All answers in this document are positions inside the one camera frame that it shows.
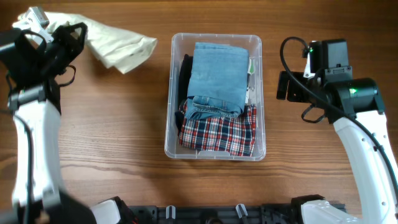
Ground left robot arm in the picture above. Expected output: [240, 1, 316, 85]
[1, 23, 129, 223]

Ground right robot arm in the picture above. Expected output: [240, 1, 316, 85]
[276, 37, 397, 223]

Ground clear plastic storage container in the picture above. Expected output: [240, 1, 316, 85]
[164, 33, 266, 161]

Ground white printed t-shirt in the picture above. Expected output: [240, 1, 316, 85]
[245, 57, 256, 105]

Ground black garment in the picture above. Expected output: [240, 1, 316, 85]
[178, 54, 193, 105]

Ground blue jeans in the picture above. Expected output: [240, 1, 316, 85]
[185, 42, 249, 119]

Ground red blue plaid shirt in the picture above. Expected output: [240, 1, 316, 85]
[175, 102, 257, 157]

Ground right black camera cable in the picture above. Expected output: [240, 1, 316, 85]
[279, 36, 398, 200]

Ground black camera cable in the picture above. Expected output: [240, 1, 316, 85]
[0, 108, 35, 224]
[279, 36, 398, 200]

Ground cream cloth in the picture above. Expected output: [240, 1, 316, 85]
[12, 11, 159, 75]

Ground left black camera cable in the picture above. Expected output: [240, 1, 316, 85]
[0, 108, 35, 224]

